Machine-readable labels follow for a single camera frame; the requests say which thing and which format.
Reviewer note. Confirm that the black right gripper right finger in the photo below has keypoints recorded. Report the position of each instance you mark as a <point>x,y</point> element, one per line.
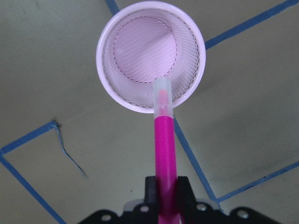
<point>185,200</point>

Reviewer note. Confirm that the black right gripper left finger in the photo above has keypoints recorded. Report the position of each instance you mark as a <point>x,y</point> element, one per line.
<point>151,196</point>

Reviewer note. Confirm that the pink highlighter pen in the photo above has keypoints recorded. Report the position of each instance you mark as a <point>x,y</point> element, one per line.
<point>165,152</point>

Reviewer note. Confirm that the pink mesh cup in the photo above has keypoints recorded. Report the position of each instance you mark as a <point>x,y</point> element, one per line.
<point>143,42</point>

